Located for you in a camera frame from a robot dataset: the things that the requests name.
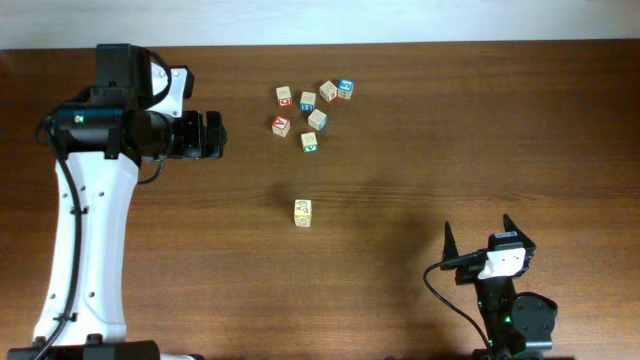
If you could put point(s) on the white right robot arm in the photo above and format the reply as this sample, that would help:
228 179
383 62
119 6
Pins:
517 325

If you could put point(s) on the wooden block red Q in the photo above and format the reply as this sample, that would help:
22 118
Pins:
284 96

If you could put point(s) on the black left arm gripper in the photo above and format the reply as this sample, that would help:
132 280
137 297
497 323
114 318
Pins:
191 148

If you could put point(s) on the wooden block number 2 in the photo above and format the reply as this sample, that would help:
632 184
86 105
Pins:
302 212

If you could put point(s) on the wooden block green V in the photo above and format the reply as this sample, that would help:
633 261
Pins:
309 142

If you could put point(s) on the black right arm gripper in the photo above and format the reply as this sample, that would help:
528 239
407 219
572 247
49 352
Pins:
467 273

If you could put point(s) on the wooden block blue H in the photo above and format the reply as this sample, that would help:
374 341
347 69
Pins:
307 101

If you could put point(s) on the wooden block red A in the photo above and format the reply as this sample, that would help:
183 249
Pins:
281 126

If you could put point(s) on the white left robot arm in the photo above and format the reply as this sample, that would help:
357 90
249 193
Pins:
100 138

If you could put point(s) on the wooden block red circle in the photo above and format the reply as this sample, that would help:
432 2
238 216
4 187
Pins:
328 91

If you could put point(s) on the wooden block blue 5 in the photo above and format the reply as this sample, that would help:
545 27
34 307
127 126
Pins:
346 88

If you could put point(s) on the wooden block blue side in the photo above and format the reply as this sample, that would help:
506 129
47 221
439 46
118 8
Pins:
317 119

